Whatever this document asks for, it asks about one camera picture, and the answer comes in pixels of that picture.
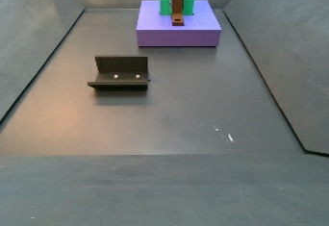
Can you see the right green block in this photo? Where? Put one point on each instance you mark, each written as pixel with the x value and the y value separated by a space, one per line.
pixel 164 7

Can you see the black bracket holder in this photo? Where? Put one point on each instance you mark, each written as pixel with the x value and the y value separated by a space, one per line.
pixel 120 72

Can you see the purple board block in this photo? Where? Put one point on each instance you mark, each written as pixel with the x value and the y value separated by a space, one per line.
pixel 155 31

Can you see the brown L-shaped block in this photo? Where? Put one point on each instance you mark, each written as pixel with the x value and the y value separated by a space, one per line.
pixel 176 12

